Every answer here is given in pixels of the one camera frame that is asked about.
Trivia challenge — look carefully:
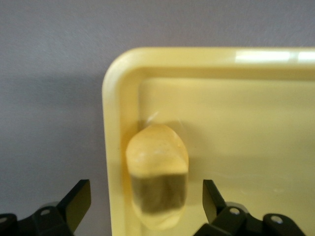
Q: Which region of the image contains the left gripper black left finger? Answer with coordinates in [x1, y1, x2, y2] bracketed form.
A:
[0, 179, 92, 236]

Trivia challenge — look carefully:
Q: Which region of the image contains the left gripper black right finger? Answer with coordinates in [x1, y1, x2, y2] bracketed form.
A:
[194, 179, 306, 236]

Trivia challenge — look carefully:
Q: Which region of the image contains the yellow potato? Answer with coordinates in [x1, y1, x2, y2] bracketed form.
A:
[125, 123, 189, 231]

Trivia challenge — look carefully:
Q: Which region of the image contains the yellow plastic tray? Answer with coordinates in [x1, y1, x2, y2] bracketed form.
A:
[101, 46, 315, 236]

